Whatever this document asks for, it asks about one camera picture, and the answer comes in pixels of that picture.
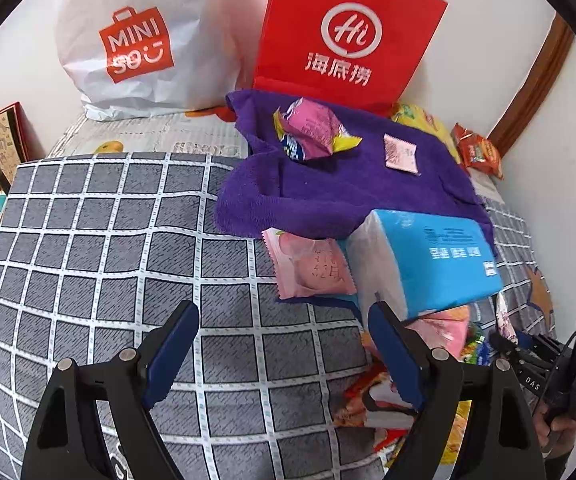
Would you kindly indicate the right hand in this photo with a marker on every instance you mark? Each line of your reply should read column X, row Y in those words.
column 557, row 437

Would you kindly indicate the yellow chips bag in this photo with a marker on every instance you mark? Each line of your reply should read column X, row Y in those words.
column 415, row 116

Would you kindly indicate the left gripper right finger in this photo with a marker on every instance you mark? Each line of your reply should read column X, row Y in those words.
column 500, row 439

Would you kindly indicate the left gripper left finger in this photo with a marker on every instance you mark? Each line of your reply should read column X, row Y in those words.
column 66, row 440

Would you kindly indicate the white red lychee packet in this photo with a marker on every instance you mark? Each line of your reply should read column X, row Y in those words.
column 503, row 324

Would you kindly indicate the blue tissue pack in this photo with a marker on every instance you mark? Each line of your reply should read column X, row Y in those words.
column 420, row 263

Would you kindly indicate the orange chips bag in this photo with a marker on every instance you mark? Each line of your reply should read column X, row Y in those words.
column 477, row 152

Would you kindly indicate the red Haidilao paper bag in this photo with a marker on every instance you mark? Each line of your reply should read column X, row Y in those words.
column 356, row 53

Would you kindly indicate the white Miniso plastic bag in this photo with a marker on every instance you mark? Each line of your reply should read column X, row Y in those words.
column 144, row 58

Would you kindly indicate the brown wooden door frame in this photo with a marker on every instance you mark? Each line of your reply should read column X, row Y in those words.
column 536, row 86

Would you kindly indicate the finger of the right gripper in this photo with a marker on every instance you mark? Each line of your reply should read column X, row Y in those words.
column 506, row 349
column 528, row 342

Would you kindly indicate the pink yellow snack packet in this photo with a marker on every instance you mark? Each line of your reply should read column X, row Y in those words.
column 308, row 130

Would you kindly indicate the grey checked bed cover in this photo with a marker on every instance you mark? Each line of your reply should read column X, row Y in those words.
column 96, row 251

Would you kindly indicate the green snack packet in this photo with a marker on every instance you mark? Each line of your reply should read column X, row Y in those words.
column 475, row 350

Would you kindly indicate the panda print snack packet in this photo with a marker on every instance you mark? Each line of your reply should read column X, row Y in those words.
column 372, row 401

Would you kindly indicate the purple towel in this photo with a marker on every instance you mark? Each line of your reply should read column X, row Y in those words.
column 330, row 197

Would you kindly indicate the pink peach snack packet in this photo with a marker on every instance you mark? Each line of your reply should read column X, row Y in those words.
column 306, row 268

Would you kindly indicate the small pink sachet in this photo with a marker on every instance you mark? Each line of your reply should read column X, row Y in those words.
column 400, row 155

